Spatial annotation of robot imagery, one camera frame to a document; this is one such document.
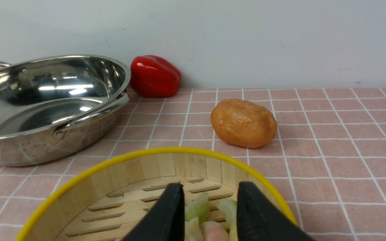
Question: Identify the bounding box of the yellow rimmed bamboo steamer basket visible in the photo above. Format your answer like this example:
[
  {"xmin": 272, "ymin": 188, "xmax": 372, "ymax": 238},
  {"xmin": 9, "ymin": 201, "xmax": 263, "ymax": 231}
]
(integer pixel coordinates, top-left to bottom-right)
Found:
[{"xmin": 16, "ymin": 147, "xmax": 296, "ymax": 241}]

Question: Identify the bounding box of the pink checkered tablecloth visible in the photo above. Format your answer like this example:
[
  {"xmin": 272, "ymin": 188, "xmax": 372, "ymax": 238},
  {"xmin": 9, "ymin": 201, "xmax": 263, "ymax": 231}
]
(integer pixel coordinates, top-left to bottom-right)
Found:
[{"xmin": 0, "ymin": 88, "xmax": 386, "ymax": 241}]

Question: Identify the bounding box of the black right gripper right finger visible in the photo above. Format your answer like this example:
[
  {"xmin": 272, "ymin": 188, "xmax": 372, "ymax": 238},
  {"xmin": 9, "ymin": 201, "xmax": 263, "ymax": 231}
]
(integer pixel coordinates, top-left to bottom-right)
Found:
[{"xmin": 237, "ymin": 182, "xmax": 313, "ymax": 241}]

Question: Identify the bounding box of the stainless steel pot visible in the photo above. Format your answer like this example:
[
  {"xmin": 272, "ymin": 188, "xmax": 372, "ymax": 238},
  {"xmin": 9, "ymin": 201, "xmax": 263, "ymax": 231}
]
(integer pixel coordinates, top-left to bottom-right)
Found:
[{"xmin": 0, "ymin": 55, "xmax": 131, "ymax": 167}]

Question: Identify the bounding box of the pink white dumpling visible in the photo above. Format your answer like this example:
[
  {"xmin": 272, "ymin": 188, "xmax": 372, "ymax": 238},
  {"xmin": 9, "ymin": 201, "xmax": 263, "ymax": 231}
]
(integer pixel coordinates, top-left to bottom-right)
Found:
[{"xmin": 202, "ymin": 221, "xmax": 229, "ymax": 241}]

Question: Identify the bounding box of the orange brown bread roll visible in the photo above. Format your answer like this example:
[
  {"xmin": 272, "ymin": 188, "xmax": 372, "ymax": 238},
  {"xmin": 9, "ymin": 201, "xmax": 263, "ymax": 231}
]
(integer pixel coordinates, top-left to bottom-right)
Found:
[{"xmin": 210, "ymin": 99, "xmax": 278, "ymax": 149}]

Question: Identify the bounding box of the pale green dumpling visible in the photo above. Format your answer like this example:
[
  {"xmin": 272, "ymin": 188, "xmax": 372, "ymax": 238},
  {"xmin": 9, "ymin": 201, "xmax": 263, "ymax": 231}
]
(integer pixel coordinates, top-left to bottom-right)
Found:
[{"xmin": 216, "ymin": 199, "xmax": 237, "ymax": 232}]

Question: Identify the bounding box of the red bell pepper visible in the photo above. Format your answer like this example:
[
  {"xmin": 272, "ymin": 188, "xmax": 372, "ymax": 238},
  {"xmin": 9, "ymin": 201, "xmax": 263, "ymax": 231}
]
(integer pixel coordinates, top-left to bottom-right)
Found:
[{"xmin": 130, "ymin": 55, "xmax": 181, "ymax": 98}]

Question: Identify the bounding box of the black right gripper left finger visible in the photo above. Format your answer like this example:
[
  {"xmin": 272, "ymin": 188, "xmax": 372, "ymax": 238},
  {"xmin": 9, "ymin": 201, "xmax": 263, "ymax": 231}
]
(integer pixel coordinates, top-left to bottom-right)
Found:
[{"xmin": 121, "ymin": 183, "xmax": 184, "ymax": 241}]

